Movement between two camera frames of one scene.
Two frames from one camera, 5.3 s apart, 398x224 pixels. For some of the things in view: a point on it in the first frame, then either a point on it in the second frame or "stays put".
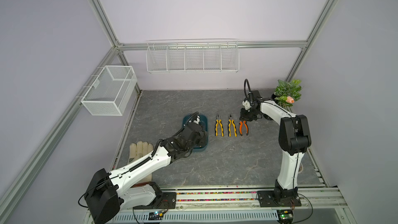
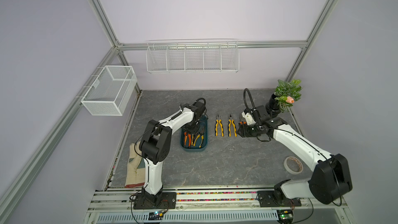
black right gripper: x=243 y=116 to x=243 y=130
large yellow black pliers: x=231 y=121 stays put
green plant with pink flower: x=287 y=93 stays put
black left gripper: x=202 y=137 to x=192 y=131
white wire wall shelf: x=193 y=55 stays put
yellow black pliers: x=218 y=120 stays put
